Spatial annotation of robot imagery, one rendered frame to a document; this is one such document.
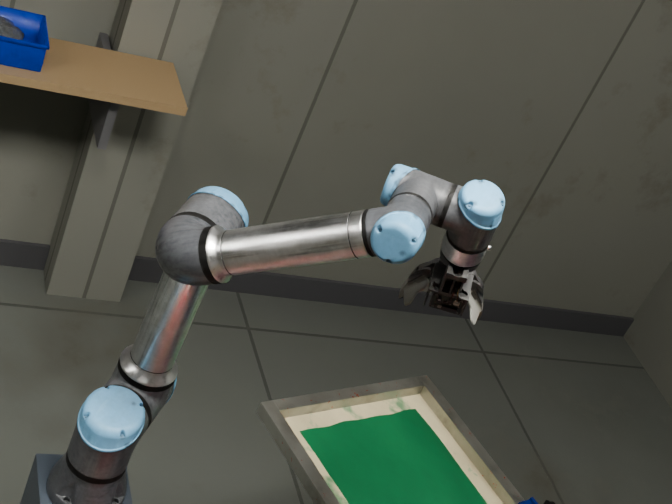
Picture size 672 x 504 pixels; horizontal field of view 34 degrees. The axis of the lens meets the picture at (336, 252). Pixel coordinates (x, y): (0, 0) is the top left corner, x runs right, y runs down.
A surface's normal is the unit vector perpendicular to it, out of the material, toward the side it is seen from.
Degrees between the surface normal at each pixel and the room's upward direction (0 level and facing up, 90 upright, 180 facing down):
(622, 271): 90
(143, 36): 90
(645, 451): 0
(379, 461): 0
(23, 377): 0
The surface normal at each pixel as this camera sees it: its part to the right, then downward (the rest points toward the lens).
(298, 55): 0.26, 0.62
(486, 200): 0.14, -0.58
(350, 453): 0.36, -0.77
